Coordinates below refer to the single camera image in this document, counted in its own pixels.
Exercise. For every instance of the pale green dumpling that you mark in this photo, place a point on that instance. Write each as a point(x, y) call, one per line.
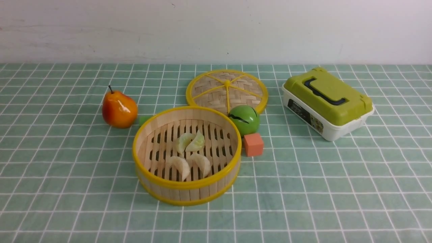
point(197, 143)
point(183, 141)

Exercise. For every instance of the white dumpling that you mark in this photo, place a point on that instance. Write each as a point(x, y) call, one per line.
point(202, 162)
point(180, 164)

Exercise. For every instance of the woven bamboo steamer lid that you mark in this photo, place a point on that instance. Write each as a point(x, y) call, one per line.
point(222, 90)

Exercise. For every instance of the bamboo steamer tray yellow rim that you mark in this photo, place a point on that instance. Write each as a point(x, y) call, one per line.
point(154, 143)

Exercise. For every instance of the green toy apple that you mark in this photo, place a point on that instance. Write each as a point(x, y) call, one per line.
point(246, 119)

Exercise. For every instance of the orange foam cube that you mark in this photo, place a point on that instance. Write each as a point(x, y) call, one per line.
point(253, 144)

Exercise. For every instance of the small green cube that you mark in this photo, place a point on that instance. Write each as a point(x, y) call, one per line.
point(143, 119)

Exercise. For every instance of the red orange toy pear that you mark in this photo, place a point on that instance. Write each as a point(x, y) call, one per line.
point(119, 110)

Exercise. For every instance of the green white lunch box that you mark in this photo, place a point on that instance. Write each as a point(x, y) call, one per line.
point(327, 104)

